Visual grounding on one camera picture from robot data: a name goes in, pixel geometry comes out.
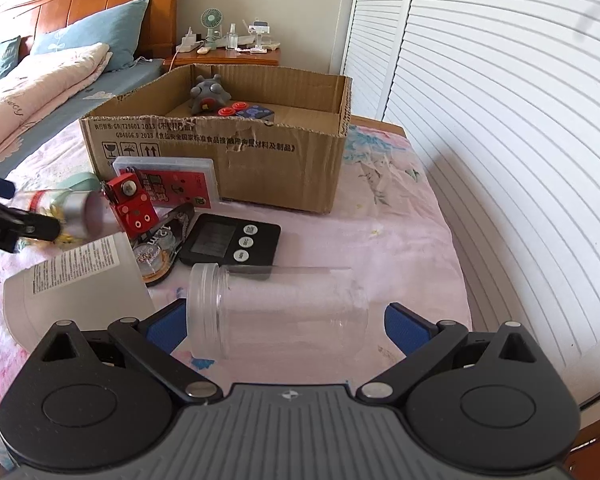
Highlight wooden nightstand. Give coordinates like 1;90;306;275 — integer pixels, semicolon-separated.
162;45;282;72

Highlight white phone stand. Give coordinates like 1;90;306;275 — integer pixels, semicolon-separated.
240;20;273;56

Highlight pink folded quilt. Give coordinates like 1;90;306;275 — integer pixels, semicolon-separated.
0;42;113;161

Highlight clear plastic jar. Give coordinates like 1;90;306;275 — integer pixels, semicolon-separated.
186;262;370;361

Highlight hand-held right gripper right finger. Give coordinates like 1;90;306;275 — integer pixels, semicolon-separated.
355;302;553;406

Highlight grey toy figure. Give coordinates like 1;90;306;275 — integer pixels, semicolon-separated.
190;74;224;115

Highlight white green carton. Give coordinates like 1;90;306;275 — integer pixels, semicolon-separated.
2;234;157;356

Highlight clear correction tape dispenser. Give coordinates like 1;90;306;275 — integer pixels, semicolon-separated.
130;203;197;287

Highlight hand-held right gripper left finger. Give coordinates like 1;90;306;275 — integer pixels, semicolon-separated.
40;299;226;406

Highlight white louvered closet doors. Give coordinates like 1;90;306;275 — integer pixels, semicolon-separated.
340;0;600;411

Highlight blue cube toy red buttons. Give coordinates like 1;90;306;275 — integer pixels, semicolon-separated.
216;101;277;125

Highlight pink floral cloth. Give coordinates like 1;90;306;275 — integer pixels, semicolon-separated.
0;117;476;461

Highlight brown cardboard box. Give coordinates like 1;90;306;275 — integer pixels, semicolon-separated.
80;63;353;216

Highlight clear bottle with silver cap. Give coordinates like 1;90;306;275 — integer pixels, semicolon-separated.
12;187;112;250

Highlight mint green container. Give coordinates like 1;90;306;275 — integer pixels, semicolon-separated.
60;172;103;193

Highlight red and white card case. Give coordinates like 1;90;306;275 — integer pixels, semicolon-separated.
111;156;220;209

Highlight black digital timer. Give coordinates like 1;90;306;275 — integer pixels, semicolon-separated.
177;213;282;267

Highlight small blue pillow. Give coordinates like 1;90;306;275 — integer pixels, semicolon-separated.
0;35;22;88

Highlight large blue pillow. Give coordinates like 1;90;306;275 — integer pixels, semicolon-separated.
30;0;151;73

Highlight white charger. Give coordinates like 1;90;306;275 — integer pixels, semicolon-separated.
175;32;203;53

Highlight green desk fan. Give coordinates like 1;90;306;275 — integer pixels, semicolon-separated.
201;7;222;48

